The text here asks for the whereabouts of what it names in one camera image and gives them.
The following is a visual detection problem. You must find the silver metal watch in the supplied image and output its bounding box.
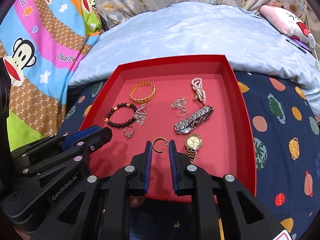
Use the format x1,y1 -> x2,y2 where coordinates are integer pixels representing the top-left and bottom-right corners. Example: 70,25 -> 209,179
174,105 -> 214,134

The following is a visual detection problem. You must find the gold cuff bangle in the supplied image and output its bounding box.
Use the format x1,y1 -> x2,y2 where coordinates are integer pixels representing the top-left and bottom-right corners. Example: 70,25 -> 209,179
129,81 -> 156,104

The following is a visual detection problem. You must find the silver ring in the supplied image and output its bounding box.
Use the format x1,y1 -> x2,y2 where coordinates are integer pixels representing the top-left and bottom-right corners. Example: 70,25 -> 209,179
122,126 -> 136,139

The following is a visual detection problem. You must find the dark wooden bead bracelet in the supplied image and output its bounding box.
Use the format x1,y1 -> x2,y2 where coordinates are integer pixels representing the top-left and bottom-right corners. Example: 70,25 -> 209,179
104,102 -> 138,130

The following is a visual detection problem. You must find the colourful monkey cartoon blanket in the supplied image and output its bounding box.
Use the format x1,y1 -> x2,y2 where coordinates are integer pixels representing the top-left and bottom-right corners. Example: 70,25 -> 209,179
1,0 -> 101,150

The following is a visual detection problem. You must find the red jewelry tray box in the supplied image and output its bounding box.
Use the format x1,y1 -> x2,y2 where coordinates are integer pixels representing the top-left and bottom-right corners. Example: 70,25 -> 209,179
81,55 -> 257,203

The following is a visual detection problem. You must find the gold hoop earring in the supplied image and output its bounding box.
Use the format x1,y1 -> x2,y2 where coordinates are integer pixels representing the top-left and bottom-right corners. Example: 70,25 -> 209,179
152,137 -> 169,153

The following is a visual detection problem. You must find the navy space print sheet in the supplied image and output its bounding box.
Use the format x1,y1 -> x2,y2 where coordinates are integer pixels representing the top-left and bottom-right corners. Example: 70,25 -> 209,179
58,71 -> 319,239

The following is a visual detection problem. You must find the gold metal watch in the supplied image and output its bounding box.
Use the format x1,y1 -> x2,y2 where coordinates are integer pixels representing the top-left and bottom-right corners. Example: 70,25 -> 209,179
184,133 -> 203,164

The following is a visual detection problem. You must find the pink white plush toy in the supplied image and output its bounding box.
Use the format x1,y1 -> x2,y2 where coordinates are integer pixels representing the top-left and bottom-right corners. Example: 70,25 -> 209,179
259,5 -> 316,49

